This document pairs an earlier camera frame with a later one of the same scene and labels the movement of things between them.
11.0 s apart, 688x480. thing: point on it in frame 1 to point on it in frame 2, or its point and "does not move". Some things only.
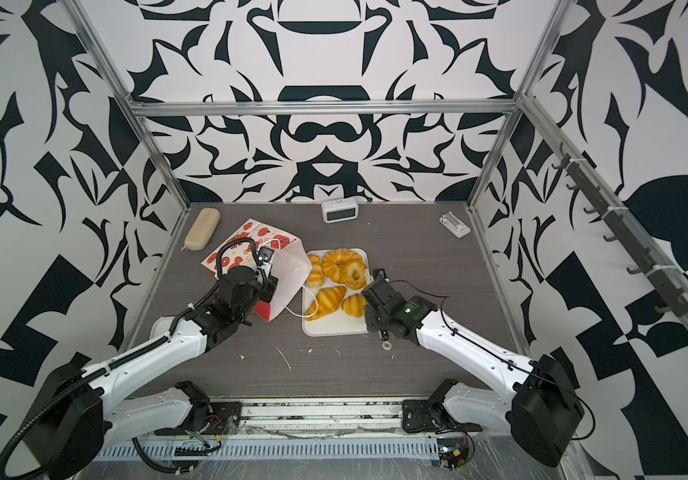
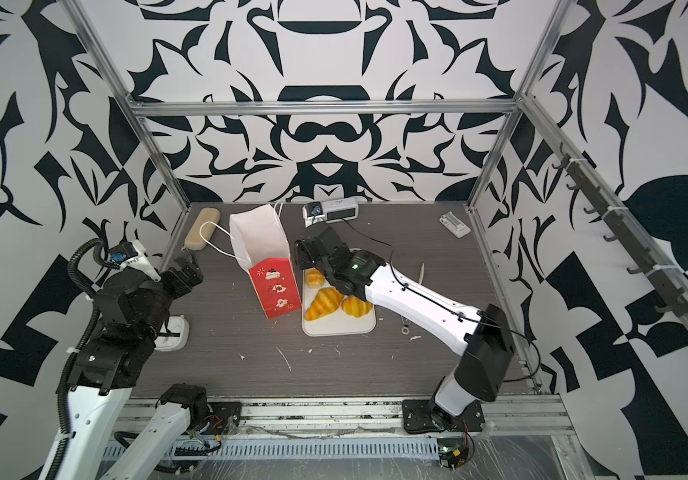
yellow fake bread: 354,305 does not move
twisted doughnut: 316,276 does not move
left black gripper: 268,286 to 188,270
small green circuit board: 453,452 does not move
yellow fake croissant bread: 326,301 does not move
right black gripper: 371,323 to 304,252
